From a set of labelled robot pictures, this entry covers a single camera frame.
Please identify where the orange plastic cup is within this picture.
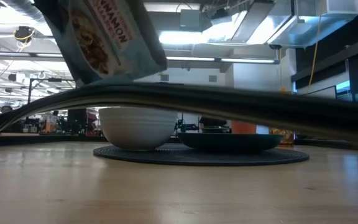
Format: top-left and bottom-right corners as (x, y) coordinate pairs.
(231, 120), (259, 135)

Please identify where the blue cinnamon cereal box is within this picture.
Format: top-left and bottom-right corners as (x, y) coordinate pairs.
(34, 0), (169, 86)

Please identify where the amber drinking glass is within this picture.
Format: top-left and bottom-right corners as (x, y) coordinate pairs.
(270, 127), (295, 147)

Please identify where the green machine in background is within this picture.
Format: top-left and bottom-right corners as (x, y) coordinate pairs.
(174, 119), (200, 133)

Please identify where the white ceramic bowl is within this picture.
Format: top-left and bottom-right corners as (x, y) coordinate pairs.
(98, 106), (178, 152)

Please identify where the round dark woven placemat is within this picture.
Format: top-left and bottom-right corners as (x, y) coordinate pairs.
(93, 143), (310, 167)

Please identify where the dark green plate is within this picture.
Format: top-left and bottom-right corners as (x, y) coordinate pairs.
(177, 133), (285, 154)

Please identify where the long ceiling tube light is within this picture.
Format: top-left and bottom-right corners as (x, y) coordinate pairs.
(165, 55), (277, 65)

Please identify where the black toaster power cable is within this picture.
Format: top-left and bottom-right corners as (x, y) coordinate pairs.
(0, 81), (358, 153)

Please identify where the metal ceiling vent duct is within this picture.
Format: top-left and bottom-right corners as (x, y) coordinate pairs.
(203, 0), (358, 48)

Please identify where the black aluminium table frame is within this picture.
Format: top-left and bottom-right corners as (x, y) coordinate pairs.
(0, 133), (358, 152)

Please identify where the yellow hanging cable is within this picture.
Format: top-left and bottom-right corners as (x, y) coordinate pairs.
(308, 0), (326, 91)

